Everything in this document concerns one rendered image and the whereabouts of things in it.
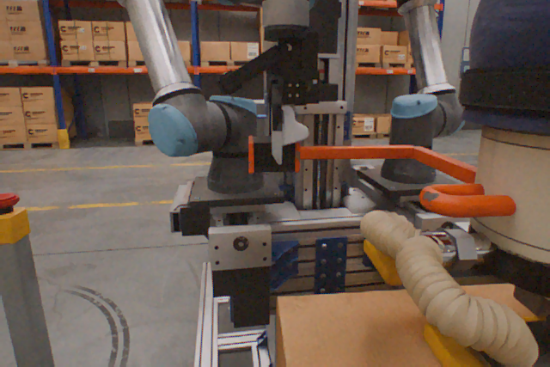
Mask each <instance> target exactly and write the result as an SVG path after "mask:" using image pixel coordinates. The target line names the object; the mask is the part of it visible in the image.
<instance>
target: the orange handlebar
mask: <svg viewBox="0 0 550 367"><path fill-rule="evenodd" d="M386 158H413V159H415V160H417V161H419V162H422V163H424V164H426V165H428V166H430V167H433V168H435V169H437V170H439V172H441V173H444V174H446V175H449V176H451V177H454V178H456V179H457V180H460V181H463V182H465V183H467V184H442V185H431V186H427V187H424V188H423V189H422V190H421V192H420V194H419V201H420V203H421V204H422V205H423V207H424V208H425V209H426V210H427V211H430V212H432V213H435V214H437V215H440V216H443V217H453V218H469V217H501V216H510V215H512V214H514V213H515V211H516V203H515V202H514V200H513V199H512V198H511V197H510V196H507V195H485V192H484V188H483V186H482V185H481V184H474V180H475V174H476V167H475V166H473V165H471V164H468V163H465V162H462V161H459V160H456V159H454V158H452V157H448V156H444V155H442V154H439V153H436V152H435V151H432V150H428V149H426V148H423V147H420V146H411V145H373V146H300V160H317V159H386Z"/></svg>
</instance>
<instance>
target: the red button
mask: <svg viewBox="0 0 550 367"><path fill-rule="evenodd" d="M19 201H20V196H19V195H17V194H15V193H0V215H3V214H8V213H11V212H12V211H14V207H13V205H16V204H17V202H19Z"/></svg>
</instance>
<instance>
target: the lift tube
mask: <svg viewBox="0 0 550 367"><path fill-rule="evenodd" d="M539 64H550V0H480V2H479V4H478V7H477V9H476V12H475V14H474V18H473V22H472V26H471V29H470V41H469V65H470V70H471V69H479V68H491V67H505V66H520V65H539ZM460 119H462V120H465V121H467V122H472V123H475V124H476V125H487V126H493V127H500V128H507V129H515V130H523V131H531V132H548V133H550V115H549V114H535V113H509V112H508V111H499V110H488V109H479V108H471V107H464V109H463V111H462V113H461V116H460Z"/></svg>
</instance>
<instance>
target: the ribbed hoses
mask: <svg viewBox="0 0 550 367"><path fill-rule="evenodd" d="M360 229H361V231H362V234H363V237H364V238H365V239H366V240H367V241H368V242H369V243H370V244H371V245H372V246H373V247H375V248H376V249H378V250H379V252H382V253H383V254H384V255H386V256H388V257H392V258H393V260H396V262H395V263H396V268H397V271H398V276H399V278H400V281H401V283H402V284H403V285H404V288H405V289H406V290H407V294H408V295H409V296H410V297H411V298H412V301H413V302H414V305H415V306H416V307H419V313H420V314H421V315H423V316H424V317H426V320H427V322H428V323H429V324H431V325H433V326H437V328H438V330H439V332H440V334H441V335H443V336H447V337H451V338H454V340H455V341H456V342H457V343H458V344H459V345H460V346H464V347H465V346H471V347H472V348H473V349H474V350H477V351H483V352H485V353H486V354H487V355H488V356H489V357H490V358H493V359H494V360H496V361H497V362H499V363H500V364H502V365H503V366H508V367H531V366H532V365H533V363H534V362H535V360H536V359H537V358H538V345H537V344H536V342H535V339H534V335H533V334H532V333H531V331H530V329H529V327H528V326H527V325H526V323H525V321H524V319H522V318H521V317H520V316H519V315H517V314H516V313H515V312H514V311H513V310H512V309H510V308H509V307H508V306H507V305H504V304H501V303H496V302H495V301H494V300H489V299H483V298H482V297H474V296H473V295H469V294H467V295H466V292H465V291H464V289H461V287H460V286H459V285H458V284H457V283H456V282H455V281H454V279H453V278H452V277H451V276H450V275H449V274H448V273H447V271H446V270H445V269H444V267H445V265H446V262H447V261H446V262H445V263H444V265H443V266H442V263H443V256H442V252H441V250H440V248H439V246H438V245H437V244H436V243H435V242H434V241H433V240H432V239H431V238H430V237H427V236H425V235H420V233H419V232H420V231H422V230H421V229H416V228H415V227H413V224H412V223H411V222H409V221H407V220H406V218H405V217H404V216H398V215H397V214H396V213H395V212H392V213H390V212H389V211H371V212H369V213H367V214H365V215H364V217H363V218H362V219H361V223H360Z"/></svg>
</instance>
